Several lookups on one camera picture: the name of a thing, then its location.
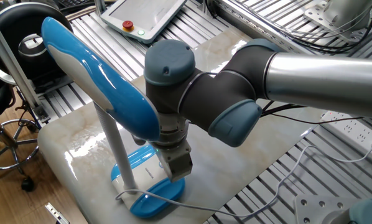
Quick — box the white teach pendant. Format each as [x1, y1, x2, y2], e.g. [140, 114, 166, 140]
[100, 0, 188, 44]

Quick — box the white lamp power cable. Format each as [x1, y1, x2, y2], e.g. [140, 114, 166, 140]
[114, 138, 372, 218]

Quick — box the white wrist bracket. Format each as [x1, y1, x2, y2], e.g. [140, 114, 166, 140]
[131, 111, 189, 146]

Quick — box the blue white desk lamp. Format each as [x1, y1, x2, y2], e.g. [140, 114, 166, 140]
[41, 16, 186, 218]

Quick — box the black keyboard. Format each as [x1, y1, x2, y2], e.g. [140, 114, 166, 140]
[57, 0, 92, 9]

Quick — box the black round padded chair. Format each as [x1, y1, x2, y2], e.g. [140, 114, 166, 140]
[0, 1, 74, 94]

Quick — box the silver force torque sensor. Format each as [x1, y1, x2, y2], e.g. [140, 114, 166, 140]
[159, 119, 190, 141]

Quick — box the light grey cylindrical mount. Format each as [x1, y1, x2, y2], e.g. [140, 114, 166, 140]
[303, 0, 372, 43]

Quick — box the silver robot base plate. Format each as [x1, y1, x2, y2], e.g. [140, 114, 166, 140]
[294, 194, 361, 224]

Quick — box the white power strip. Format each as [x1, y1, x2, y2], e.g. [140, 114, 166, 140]
[319, 110, 372, 170]

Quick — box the silver metal bracket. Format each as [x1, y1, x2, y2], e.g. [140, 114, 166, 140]
[45, 202, 70, 224]

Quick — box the beige marble board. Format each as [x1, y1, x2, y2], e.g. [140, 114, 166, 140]
[37, 27, 327, 224]

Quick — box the grey Schunk gripper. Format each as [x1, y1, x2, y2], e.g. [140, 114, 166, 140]
[156, 139, 193, 183]

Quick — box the aluminium frame post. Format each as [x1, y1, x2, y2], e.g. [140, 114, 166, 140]
[94, 0, 108, 16]
[0, 9, 51, 124]

